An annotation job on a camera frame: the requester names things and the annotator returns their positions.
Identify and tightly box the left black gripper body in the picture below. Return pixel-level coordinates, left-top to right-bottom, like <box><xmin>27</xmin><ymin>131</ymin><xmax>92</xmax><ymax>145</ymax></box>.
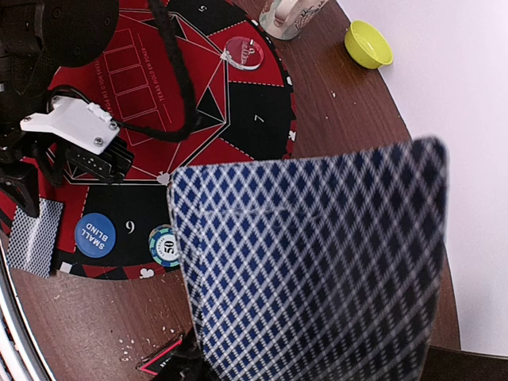
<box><xmin>0</xmin><ymin>0</ymin><xmax>120</xmax><ymax>191</ymax></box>

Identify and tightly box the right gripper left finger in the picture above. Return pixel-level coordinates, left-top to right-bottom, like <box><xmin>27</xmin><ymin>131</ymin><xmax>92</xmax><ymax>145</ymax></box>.
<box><xmin>1</xmin><ymin>162</ymin><xmax>40</xmax><ymax>217</ymax></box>

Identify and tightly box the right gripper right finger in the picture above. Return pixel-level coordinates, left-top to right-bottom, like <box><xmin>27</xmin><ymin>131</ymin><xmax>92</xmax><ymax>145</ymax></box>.
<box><xmin>154</xmin><ymin>330</ymin><xmax>208</xmax><ymax>381</ymax></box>

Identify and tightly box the teal poker chip stack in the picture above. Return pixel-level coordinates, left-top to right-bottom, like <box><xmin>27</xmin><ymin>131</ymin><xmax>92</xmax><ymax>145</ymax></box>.
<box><xmin>148</xmin><ymin>225</ymin><xmax>179</xmax><ymax>268</ymax></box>

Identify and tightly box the blue playing card deck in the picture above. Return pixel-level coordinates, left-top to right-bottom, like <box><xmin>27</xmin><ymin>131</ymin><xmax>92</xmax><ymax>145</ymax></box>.
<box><xmin>168</xmin><ymin>137</ymin><xmax>448</xmax><ymax>380</ymax></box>

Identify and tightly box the red black triangle token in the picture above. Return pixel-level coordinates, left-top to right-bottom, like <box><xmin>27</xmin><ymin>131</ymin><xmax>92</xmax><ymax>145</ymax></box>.
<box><xmin>136</xmin><ymin>335</ymin><xmax>183</xmax><ymax>376</ymax></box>

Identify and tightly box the blue small blind button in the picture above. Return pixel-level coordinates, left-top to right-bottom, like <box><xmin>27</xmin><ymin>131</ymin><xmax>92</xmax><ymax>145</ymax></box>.
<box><xmin>75</xmin><ymin>213</ymin><xmax>116</xmax><ymax>259</ymax></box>

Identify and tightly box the clear dealer button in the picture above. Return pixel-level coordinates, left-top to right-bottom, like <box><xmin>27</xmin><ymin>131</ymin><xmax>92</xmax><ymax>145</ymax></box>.
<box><xmin>221</xmin><ymin>37</ymin><xmax>264</xmax><ymax>71</ymax></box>

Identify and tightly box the round red black poker mat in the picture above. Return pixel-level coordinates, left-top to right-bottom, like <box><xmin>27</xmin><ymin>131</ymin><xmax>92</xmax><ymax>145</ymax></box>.
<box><xmin>1</xmin><ymin>1</ymin><xmax>296</xmax><ymax>280</ymax></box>

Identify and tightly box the white printed mug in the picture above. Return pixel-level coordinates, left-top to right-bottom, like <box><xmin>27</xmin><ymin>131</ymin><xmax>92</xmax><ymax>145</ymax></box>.
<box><xmin>259</xmin><ymin>0</ymin><xmax>329</xmax><ymax>40</ymax></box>

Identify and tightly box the green bowl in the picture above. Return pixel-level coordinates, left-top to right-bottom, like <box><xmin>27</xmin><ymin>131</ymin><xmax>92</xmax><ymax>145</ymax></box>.
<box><xmin>344</xmin><ymin>20</ymin><xmax>394</xmax><ymax>70</ymax></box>

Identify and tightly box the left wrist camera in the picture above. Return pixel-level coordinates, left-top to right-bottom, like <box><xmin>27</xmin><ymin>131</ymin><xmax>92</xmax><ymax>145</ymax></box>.
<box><xmin>21</xmin><ymin>95</ymin><xmax>134</xmax><ymax>184</ymax></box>

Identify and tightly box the aluminium front rail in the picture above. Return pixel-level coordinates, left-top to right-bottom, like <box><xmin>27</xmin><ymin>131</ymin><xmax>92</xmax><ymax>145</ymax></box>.
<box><xmin>1</xmin><ymin>233</ymin><xmax>55</xmax><ymax>380</ymax></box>

